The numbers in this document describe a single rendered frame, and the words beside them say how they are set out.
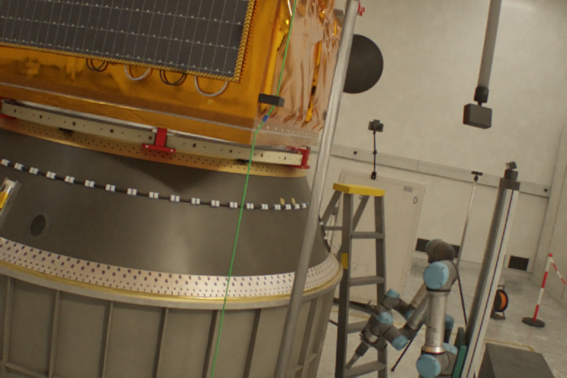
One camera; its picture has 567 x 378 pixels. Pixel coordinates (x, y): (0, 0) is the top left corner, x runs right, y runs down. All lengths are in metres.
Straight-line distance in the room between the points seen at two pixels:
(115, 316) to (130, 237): 0.29
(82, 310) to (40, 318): 0.17
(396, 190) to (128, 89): 4.42
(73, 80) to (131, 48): 0.27
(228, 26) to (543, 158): 9.07
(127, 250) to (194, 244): 0.25
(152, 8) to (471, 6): 8.91
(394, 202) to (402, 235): 0.37
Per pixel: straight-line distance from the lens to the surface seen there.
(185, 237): 2.08
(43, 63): 2.14
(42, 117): 2.25
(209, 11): 1.85
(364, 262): 6.13
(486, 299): 2.82
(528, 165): 10.43
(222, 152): 2.18
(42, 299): 2.09
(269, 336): 2.31
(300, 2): 2.08
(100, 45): 1.98
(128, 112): 1.96
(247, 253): 2.19
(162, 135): 2.09
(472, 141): 10.17
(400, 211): 6.05
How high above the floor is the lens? 1.82
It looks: 2 degrees down
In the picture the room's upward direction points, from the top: 11 degrees clockwise
